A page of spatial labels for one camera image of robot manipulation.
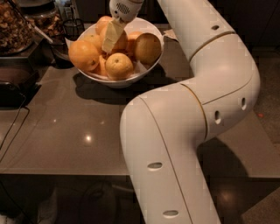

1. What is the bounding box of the black kitchen appliance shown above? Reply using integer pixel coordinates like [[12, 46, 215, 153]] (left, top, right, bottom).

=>
[[0, 61, 39, 108]]

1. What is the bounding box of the crumpled paper napkin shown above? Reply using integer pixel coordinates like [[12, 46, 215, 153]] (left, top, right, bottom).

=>
[[164, 29, 178, 40]]

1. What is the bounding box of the small left back orange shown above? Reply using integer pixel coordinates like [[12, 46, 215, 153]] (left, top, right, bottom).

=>
[[83, 34, 102, 52]]

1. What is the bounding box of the orange wedge piece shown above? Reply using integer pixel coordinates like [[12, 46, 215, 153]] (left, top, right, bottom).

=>
[[93, 55, 108, 76]]

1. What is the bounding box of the black power cable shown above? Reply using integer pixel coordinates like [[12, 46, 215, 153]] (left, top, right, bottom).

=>
[[0, 92, 31, 163]]

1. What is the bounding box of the hidden right back orange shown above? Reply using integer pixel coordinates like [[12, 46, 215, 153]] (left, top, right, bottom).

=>
[[126, 31, 142, 53]]

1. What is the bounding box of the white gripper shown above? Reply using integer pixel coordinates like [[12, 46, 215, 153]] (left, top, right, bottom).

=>
[[101, 0, 144, 53]]

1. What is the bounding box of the white ceramic bowl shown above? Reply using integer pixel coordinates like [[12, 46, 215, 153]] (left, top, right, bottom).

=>
[[75, 17, 164, 88]]

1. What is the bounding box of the black wire holder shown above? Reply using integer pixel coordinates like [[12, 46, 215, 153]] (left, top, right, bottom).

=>
[[51, 18, 85, 69]]

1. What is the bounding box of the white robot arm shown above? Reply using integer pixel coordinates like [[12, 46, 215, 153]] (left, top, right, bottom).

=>
[[120, 0, 260, 224]]

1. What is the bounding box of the glass jar of nuts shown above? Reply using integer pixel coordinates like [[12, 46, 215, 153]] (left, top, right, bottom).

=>
[[0, 0, 33, 56]]

